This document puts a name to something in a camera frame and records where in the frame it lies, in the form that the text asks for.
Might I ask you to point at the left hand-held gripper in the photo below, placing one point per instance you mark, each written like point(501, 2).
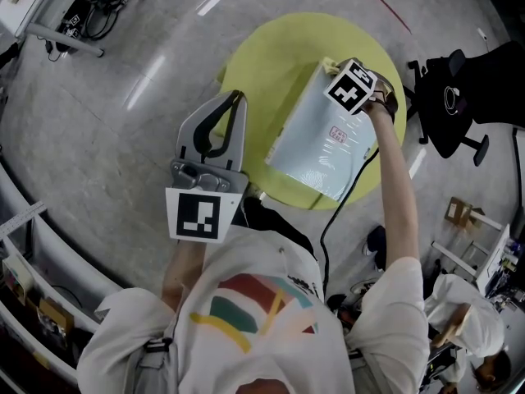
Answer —
point(197, 216)

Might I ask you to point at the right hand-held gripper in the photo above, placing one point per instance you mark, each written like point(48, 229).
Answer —
point(348, 86)

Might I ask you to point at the yellow cloth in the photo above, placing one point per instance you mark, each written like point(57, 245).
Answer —
point(329, 66)

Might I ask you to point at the light blue package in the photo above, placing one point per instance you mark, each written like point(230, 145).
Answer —
point(320, 150)

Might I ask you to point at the person's left forearm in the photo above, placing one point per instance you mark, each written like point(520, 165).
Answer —
point(184, 273)

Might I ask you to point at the person's right forearm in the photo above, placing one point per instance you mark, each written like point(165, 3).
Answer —
point(395, 187)

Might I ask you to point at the person's right hand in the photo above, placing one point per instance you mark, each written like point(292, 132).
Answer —
point(385, 103)

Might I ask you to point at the person's left shoe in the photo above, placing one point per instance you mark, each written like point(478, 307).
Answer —
point(256, 193)

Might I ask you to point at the round yellow-green table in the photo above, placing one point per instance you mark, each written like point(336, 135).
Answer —
point(270, 56)

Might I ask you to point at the person's black trousers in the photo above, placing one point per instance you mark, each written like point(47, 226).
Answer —
point(275, 228)

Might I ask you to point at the black office chair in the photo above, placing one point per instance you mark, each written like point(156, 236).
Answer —
point(451, 129)

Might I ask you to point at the dark purple phone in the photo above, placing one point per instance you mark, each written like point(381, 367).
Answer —
point(462, 104)

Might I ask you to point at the brown cardboard box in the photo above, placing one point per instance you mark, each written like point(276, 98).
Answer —
point(461, 212)

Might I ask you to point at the white desk panel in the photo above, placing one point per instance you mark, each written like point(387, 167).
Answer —
point(520, 170)

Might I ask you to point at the white shelf unit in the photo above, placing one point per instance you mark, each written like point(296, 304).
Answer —
point(61, 257)

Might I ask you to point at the white table with grey legs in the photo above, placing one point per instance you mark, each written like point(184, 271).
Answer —
point(45, 15)

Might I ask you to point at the person's white printed t-shirt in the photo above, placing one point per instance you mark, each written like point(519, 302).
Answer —
point(266, 351)

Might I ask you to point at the small brown box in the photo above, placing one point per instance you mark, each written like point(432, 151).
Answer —
point(55, 316)

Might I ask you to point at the colourful box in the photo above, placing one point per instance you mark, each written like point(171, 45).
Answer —
point(16, 279)

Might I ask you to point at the white frame table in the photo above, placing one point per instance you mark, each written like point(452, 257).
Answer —
point(488, 261)

